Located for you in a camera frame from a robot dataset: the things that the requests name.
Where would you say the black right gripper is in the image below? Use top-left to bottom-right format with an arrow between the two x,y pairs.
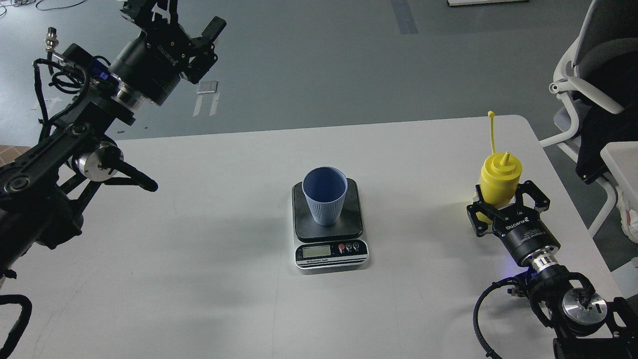
467,180 -> 561,267

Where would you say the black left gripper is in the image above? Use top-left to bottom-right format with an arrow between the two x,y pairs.
109,0 -> 226,105

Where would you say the yellow squeeze bottle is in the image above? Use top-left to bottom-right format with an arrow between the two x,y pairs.
478,111 -> 523,209

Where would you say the blue ribbed cup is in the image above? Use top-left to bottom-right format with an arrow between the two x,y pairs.
302,167 -> 348,226

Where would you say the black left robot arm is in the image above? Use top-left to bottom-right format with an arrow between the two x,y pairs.
0,0 -> 226,279

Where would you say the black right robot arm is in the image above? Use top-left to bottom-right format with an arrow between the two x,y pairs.
467,181 -> 638,359

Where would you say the silver black kitchen scale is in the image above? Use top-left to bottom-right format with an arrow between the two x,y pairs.
292,178 -> 370,271

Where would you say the grey tape piece on floor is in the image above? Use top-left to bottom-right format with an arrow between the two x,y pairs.
196,80 -> 219,95

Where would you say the beige checkered cloth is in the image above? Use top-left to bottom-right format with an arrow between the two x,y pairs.
0,145 -> 30,167

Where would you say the white grey office chair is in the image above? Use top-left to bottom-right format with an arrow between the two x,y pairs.
540,0 -> 637,242

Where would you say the black floor cable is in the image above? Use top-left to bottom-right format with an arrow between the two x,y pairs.
0,0 -> 88,18

